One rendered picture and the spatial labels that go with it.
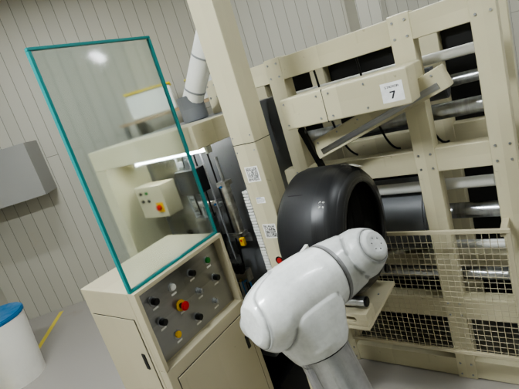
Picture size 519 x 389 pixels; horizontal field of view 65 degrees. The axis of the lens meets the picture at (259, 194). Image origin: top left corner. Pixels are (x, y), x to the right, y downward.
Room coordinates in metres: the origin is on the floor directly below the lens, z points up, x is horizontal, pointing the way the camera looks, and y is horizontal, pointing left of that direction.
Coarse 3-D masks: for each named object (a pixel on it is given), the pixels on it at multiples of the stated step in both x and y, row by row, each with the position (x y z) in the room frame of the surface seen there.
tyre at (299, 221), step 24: (312, 168) 1.77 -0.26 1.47; (336, 168) 1.65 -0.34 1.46; (360, 168) 1.74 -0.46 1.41; (288, 192) 1.66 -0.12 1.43; (312, 192) 1.58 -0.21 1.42; (336, 192) 1.53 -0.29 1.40; (360, 192) 1.90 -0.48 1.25; (288, 216) 1.58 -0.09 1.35; (312, 216) 1.51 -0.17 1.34; (336, 216) 1.48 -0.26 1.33; (360, 216) 1.93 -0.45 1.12; (384, 216) 1.80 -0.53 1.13; (288, 240) 1.55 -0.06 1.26; (312, 240) 1.48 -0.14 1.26
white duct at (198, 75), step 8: (192, 48) 2.30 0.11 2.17; (200, 48) 2.25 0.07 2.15; (192, 56) 2.30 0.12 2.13; (200, 56) 2.27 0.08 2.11; (192, 64) 2.30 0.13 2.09; (200, 64) 2.29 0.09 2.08; (192, 72) 2.31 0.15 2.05; (200, 72) 2.30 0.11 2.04; (208, 72) 2.33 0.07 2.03; (192, 80) 2.33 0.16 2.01; (200, 80) 2.33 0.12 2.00; (208, 80) 2.38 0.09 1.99; (184, 88) 2.40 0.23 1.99; (192, 88) 2.34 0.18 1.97; (200, 88) 2.35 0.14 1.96; (192, 96) 2.36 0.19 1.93; (200, 96) 2.38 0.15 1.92
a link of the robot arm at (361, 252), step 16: (336, 240) 0.75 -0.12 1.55; (352, 240) 0.73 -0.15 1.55; (368, 240) 0.72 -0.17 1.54; (384, 240) 0.74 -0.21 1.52; (336, 256) 0.72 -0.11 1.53; (352, 256) 0.71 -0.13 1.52; (368, 256) 0.70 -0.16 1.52; (384, 256) 0.71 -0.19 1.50; (352, 272) 0.70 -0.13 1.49; (368, 272) 0.71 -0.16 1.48; (352, 288) 0.70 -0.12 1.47
